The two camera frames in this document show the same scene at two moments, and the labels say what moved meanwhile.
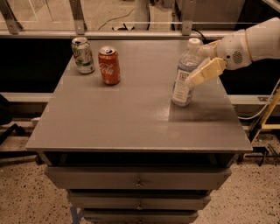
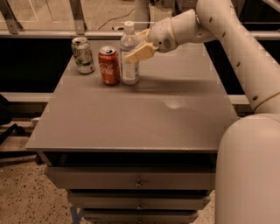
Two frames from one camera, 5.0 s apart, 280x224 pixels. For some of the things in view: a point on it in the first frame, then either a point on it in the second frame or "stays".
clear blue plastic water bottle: (182, 94) to (129, 43)
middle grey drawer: (139, 199) stays
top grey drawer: (136, 178) stays
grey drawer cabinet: (125, 153) stays
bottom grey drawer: (138, 216) stays
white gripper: (233, 51) to (162, 35)
